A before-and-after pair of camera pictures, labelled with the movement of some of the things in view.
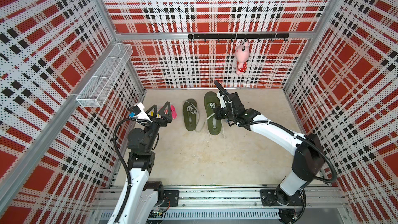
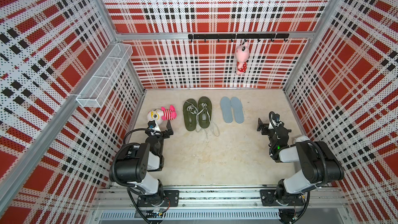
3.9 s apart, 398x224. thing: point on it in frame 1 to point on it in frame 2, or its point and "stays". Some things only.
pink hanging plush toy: x=241 y=54 stays
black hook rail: x=240 y=36 stays
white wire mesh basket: x=98 y=89 stays
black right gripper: x=217 y=112 to x=265 y=127
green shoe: x=190 y=108 stays
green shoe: x=214 y=126 to x=204 y=107
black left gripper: x=161 y=123 to x=165 y=134
